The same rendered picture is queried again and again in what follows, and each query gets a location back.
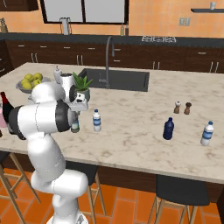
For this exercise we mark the dark brown island base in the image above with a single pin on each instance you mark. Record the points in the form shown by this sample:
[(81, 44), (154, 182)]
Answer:
[(125, 178)]

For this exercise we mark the dark brown cupboard run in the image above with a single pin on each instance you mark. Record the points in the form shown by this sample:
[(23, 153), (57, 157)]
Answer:
[(134, 57)]

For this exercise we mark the wooden utensil holder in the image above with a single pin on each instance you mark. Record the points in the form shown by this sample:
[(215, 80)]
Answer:
[(3, 26)]

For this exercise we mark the black seat wooden stool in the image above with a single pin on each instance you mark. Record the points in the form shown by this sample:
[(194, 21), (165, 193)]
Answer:
[(11, 180), (180, 191), (89, 175)]

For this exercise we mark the dark blue glass bottle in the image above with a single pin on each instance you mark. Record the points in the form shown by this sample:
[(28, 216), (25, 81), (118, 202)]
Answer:
[(168, 129)]

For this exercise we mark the white paper towel holder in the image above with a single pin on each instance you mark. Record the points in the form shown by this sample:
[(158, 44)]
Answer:
[(65, 26)]

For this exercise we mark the grey hob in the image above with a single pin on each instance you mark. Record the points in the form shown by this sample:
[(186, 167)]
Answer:
[(159, 38)]

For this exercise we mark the yellow-green apple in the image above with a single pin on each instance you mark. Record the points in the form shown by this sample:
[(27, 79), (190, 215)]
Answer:
[(38, 76), (26, 85), (28, 77), (36, 82)]

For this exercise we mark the black framed window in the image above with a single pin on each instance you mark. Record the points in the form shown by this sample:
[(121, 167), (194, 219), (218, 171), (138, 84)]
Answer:
[(84, 11)]

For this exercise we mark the green oil bottle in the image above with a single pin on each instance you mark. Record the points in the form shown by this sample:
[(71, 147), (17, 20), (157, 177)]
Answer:
[(122, 30)]

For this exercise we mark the dark grey tap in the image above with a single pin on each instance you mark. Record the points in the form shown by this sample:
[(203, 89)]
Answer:
[(108, 58)]

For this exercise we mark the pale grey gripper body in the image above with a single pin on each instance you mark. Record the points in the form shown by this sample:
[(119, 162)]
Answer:
[(79, 107)]

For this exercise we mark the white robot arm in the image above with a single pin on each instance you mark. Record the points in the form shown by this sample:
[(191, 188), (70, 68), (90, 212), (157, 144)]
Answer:
[(43, 122)]

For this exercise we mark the dark wall shelf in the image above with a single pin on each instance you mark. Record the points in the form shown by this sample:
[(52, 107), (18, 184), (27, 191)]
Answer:
[(207, 10)]

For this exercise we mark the wooden pepper shaker dark cap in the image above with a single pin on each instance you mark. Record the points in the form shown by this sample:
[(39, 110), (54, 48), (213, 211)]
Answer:
[(187, 109)]

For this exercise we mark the pink container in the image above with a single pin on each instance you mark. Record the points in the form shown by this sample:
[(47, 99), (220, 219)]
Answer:
[(2, 119)]

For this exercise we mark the white cup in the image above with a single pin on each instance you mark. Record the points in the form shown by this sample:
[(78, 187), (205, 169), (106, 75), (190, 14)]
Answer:
[(213, 5)]

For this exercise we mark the wooden salt shaker white cap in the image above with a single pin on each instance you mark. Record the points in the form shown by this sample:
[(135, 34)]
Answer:
[(177, 108)]

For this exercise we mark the dark grey sink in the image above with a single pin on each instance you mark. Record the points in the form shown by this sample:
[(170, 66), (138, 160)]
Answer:
[(125, 79)]

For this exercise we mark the dark slim bottle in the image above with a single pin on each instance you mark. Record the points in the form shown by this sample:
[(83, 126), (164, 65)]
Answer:
[(127, 29)]

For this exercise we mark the green potted plant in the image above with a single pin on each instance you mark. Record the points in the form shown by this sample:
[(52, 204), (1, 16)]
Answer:
[(82, 84)]

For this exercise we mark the grey fruit bowl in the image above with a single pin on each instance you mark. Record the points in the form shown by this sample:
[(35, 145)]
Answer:
[(22, 88)]

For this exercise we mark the dark brown wall cupboard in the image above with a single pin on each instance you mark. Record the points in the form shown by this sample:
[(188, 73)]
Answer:
[(19, 5)]

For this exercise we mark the grey wall socket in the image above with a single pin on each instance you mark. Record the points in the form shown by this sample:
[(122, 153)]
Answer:
[(184, 21)]

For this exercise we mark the dark red wine bottle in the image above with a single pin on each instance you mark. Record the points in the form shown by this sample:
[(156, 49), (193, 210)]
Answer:
[(5, 106)]

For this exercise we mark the white plastic bottle blue label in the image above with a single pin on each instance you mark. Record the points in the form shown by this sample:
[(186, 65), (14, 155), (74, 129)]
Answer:
[(96, 121), (207, 134)]

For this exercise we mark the green glass bottle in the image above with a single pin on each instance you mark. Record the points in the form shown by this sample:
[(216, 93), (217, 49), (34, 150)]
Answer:
[(75, 125)]

